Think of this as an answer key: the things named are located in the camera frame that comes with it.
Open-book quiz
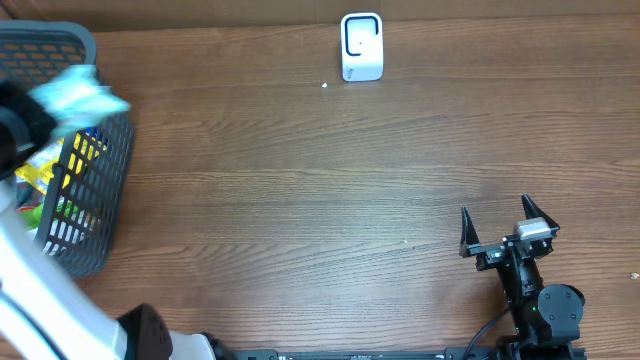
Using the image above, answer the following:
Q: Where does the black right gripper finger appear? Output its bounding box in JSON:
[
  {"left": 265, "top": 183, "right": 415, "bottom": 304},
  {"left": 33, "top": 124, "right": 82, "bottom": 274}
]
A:
[
  {"left": 459, "top": 207, "right": 481, "bottom": 258},
  {"left": 521, "top": 193, "right": 560, "bottom": 235}
]

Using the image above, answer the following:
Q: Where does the teal tissue packet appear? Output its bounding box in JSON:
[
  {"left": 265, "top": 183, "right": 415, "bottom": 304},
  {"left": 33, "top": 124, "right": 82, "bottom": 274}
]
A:
[{"left": 28, "top": 64, "right": 131, "bottom": 142}]

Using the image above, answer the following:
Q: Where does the yellow snack packet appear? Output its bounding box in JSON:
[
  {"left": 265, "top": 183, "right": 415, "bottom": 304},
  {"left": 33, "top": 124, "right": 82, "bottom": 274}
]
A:
[{"left": 15, "top": 134, "right": 108, "bottom": 195}]

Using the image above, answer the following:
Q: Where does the green snack packet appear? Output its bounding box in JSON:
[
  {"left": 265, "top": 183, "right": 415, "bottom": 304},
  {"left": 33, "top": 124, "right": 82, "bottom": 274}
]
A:
[{"left": 17, "top": 200, "right": 82, "bottom": 230}]

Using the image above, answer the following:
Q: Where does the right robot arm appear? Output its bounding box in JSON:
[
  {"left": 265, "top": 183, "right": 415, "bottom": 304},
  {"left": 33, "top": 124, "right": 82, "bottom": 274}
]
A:
[{"left": 459, "top": 193, "right": 586, "bottom": 348}]

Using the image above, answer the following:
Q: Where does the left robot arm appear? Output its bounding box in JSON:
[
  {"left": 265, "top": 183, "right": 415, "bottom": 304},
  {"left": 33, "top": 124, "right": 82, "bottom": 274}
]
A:
[{"left": 1, "top": 80, "right": 227, "bottom": 359}]

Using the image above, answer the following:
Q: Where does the white barcode scanner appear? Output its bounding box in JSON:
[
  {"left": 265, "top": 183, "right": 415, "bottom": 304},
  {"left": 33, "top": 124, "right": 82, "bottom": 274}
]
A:
[{"left": 340, "top": 12, "right": 384, "bottom": 82}]

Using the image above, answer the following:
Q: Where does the grey plastic mesh basket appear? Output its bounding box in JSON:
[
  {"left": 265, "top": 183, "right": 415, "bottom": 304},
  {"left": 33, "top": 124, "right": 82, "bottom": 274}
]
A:
[{"left": 1, "top": 20, "right": 135, "bottom": 277}]

